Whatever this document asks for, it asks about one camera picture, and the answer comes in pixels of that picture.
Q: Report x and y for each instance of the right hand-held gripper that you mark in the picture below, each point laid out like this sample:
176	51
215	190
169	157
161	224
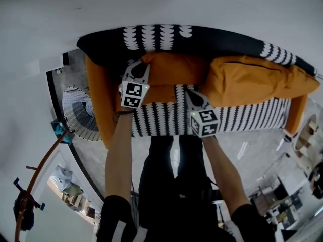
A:
204	122

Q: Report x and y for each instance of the cluttered white desk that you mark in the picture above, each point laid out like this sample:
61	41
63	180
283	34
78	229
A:
295	183

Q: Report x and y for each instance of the black hanging bag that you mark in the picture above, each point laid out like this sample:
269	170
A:
24	215

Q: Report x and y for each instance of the pale blue cloth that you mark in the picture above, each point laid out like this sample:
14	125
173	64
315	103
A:
61	176

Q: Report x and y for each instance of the wooden coat rack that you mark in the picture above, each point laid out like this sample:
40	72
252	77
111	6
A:
43	162

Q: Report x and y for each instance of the orange sofa with striped cover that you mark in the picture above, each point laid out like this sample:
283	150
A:
214	41

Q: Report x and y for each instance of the teal box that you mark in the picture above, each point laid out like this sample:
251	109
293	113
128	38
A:
60	132

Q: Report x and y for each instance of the white roller blind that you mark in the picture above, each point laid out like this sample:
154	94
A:
58	218

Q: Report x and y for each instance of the person's right forearm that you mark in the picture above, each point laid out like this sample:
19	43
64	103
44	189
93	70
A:
224	175

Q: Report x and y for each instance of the white round side table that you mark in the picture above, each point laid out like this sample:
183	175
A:
304	135

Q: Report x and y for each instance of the person's black shirt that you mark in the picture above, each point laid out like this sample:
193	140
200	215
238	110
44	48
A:
176	218

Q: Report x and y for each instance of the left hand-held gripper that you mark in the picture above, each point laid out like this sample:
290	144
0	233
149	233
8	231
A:
132	93

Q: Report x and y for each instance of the olive green cloth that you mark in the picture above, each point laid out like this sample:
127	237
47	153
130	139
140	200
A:
73	190

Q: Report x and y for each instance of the person's left forearm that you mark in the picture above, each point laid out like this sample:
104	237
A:
118	160

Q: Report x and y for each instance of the black white woven basket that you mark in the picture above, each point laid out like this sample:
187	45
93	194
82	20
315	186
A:
80	115

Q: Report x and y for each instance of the person's black trousers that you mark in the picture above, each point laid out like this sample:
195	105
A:
161	165

